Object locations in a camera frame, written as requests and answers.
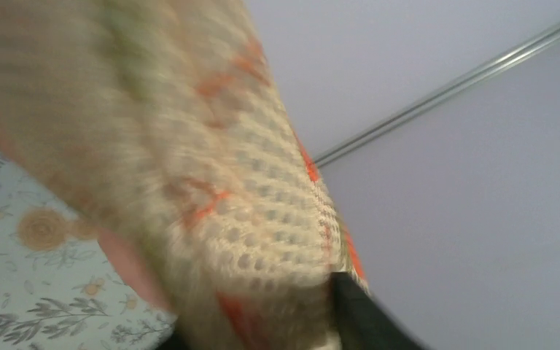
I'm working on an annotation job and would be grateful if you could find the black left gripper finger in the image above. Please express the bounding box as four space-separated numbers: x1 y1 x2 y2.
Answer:
330 272 427 350

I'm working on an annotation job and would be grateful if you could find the floral mesh laundry bag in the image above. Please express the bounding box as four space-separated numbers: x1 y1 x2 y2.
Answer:
0 1 357 349

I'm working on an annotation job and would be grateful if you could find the floral tablecloth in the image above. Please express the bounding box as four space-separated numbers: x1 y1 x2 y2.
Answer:
0 155 172 349

